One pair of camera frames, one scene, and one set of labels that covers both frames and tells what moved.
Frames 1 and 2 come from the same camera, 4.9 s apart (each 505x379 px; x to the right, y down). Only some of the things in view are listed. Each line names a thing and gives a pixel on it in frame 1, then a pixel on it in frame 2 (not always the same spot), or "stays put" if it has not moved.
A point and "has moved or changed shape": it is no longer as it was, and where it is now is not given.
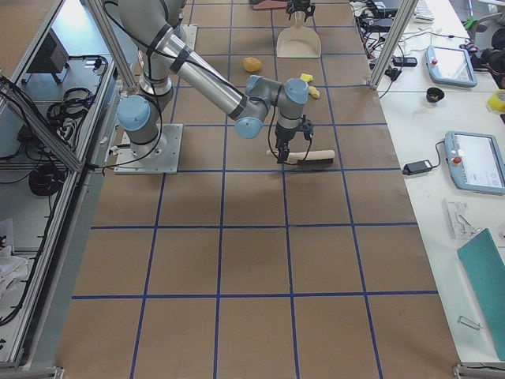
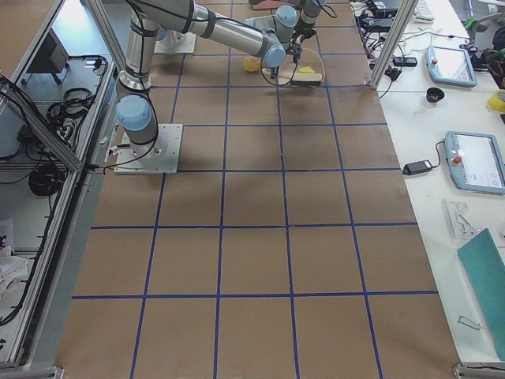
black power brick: (417, 166) stays put
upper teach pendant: (450, 65) stays put
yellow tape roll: (495, 103) stays put
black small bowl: (434, 94) stays put
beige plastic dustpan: (298, 41) has moved or changed shape
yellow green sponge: (306, 77) has moved or changed shape
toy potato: (252, 64) stays put
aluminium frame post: (406, 9) stays put
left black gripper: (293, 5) -> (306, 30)
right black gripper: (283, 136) -> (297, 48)
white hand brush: (313, 158) -> (300, 80)
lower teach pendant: (476, 163) stays put
